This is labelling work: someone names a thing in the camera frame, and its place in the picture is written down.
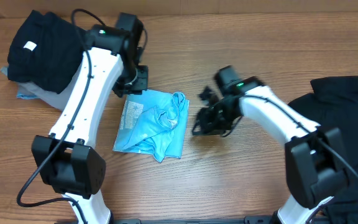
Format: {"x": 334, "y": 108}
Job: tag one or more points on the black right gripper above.
{"x": 204, "y": 118}

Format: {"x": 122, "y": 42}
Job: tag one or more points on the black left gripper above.
{"x": 141, "y": 85}

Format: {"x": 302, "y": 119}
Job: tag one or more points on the light blue printed t-shirt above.
{"x": 153, "y": 123}

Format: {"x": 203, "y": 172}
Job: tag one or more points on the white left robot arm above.
{"x": 66, "y": 159}

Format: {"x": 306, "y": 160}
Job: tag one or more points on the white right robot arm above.
{"x": 315, "y": 165}

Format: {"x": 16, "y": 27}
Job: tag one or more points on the folded grey garment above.
{"x": 56, "y": 100}

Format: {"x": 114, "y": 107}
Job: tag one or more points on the folded black garment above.
{"x": 46, "y": 51}

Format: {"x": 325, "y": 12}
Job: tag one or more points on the black cloth pile right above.
{"x": 334, "y": 103}

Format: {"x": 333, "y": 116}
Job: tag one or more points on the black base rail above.
{"x": 191, "y": 221}

